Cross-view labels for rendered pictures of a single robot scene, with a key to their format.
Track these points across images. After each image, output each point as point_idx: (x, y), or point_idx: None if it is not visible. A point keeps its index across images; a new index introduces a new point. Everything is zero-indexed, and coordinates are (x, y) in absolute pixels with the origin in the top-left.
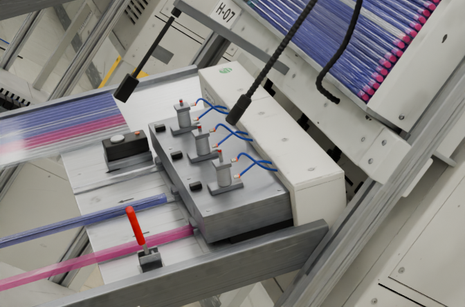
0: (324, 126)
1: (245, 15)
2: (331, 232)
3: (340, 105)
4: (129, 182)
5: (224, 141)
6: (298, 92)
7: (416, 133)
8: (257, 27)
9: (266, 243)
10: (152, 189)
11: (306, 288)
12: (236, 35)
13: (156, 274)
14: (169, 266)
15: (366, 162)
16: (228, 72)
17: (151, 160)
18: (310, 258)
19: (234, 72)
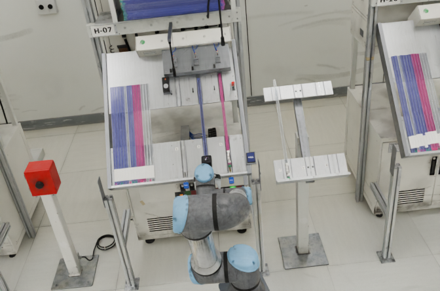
0: (209, 23)
1: (118, 23)
2: (236, 39)
3: (209, 16)
4: (182, 88)
5: (189, 53)
6: (186, 24)
7: (238, 3)
8: (133, 22)
9: (236, 56)
10: (190, 81)
11: (243, 53)
12: (171, 29)
13: (239, 85)
14: (237, 81)
15: (236, 19)
16: (144, 41)
17: (170, 80)
18: (236, 48)
19: (146, 39)
